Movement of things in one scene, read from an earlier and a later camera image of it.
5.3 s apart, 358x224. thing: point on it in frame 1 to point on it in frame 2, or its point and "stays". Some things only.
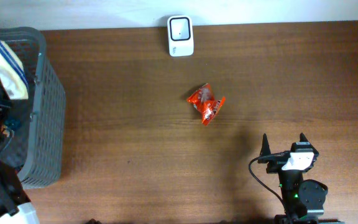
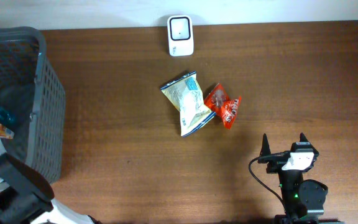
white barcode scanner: [180, 35] stays
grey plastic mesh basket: [36, 140] stays
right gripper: [276, 160] stays
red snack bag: [203, 101] to [217, 101]
